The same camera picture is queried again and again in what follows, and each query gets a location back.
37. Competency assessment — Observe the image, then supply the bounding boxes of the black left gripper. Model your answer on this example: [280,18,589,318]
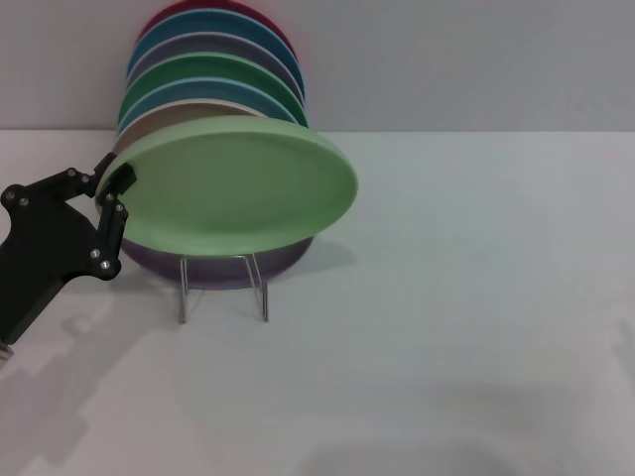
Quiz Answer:
[0,152,138,348]

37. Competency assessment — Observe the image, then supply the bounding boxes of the light green plate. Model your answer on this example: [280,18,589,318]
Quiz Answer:
[93,114,359,259]

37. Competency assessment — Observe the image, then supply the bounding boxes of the beige plate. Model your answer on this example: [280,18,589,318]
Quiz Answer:
[114,98,272,155]

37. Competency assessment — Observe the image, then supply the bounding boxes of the lilac plate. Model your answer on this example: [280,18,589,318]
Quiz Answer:
[118,235,317,292]

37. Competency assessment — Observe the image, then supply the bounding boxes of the light blue plate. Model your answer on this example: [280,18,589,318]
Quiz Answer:
[117,76,304,133]

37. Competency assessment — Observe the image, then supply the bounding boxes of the dark green plate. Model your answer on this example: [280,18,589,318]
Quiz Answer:
[117,51,310,128]

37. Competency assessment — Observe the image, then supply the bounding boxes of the crimson red plate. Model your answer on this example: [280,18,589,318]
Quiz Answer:
[137,0,299,63]

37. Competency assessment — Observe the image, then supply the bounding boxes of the grey purple plate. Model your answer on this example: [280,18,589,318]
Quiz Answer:
[126,32,307,103]

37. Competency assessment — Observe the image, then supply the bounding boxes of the dark teal blue plate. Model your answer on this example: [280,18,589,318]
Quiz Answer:
[126,10,305,95]

